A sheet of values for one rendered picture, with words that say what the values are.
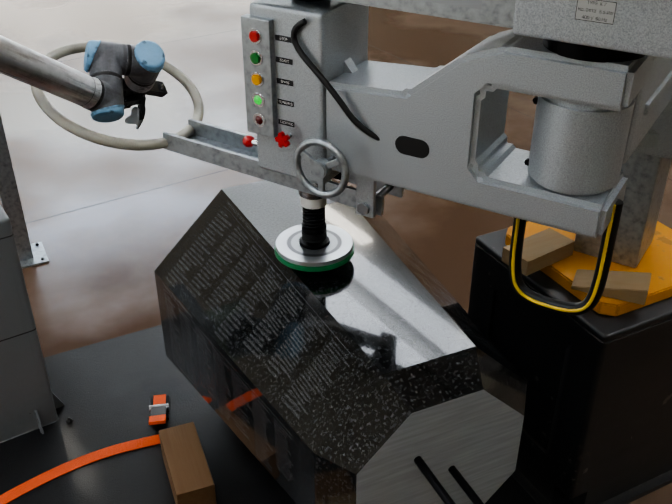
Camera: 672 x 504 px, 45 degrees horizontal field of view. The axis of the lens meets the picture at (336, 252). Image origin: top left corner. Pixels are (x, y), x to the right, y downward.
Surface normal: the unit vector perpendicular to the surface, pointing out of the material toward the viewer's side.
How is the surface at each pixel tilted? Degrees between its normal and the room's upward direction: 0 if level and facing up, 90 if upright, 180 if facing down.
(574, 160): 90
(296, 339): 45
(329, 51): 90
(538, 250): 0
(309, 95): 90
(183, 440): 0
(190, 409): 0
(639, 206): 90
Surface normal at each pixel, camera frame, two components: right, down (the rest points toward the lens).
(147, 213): 0.00, -0.85
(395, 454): 0.41, 0.48
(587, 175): 0.00, 0.53
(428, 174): -0.51, 0.45
